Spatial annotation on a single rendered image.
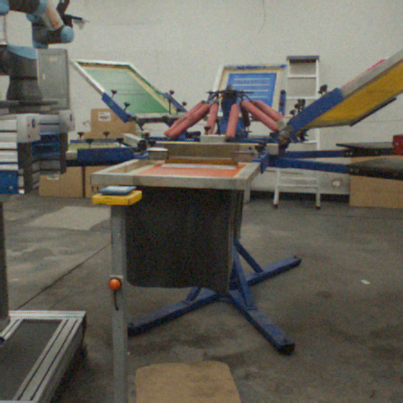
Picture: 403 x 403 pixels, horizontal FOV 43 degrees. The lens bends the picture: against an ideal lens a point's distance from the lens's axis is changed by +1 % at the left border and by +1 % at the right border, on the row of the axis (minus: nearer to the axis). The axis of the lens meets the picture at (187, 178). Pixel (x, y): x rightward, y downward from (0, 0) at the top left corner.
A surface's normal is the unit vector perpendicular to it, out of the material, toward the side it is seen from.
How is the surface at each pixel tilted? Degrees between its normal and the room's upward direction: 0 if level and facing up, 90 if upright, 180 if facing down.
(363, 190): 78
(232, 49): 90
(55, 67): 90
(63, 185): 91
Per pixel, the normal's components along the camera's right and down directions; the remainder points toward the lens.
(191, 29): -0.24, 0.14
